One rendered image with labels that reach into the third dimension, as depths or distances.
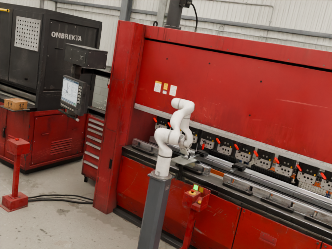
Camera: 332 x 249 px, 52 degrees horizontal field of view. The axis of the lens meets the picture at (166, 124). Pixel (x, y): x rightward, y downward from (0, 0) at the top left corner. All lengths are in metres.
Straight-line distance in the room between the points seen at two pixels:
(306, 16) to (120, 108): 4.85
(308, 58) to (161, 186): 1.66
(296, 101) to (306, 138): 0.33
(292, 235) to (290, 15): 5.29
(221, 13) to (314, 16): 1.99
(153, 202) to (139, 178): 0.95
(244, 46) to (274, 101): 0.58
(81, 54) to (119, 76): 0.49
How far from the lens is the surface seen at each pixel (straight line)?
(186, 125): 3.32
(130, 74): 3.84
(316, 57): 3.12
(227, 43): 3.38
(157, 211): 3.08
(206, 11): 8.28
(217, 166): 3.81
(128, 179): 4.07
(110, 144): 4.04
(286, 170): 3.25
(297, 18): 7.67
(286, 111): 3.18
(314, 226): 3.22
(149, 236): 3.21
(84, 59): 3.66
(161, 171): 2.96
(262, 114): 3.25
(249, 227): 3.41
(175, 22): 3.84
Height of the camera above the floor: 2.11
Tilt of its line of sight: 13 degrees down
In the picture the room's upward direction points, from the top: 10 degrees clockwise
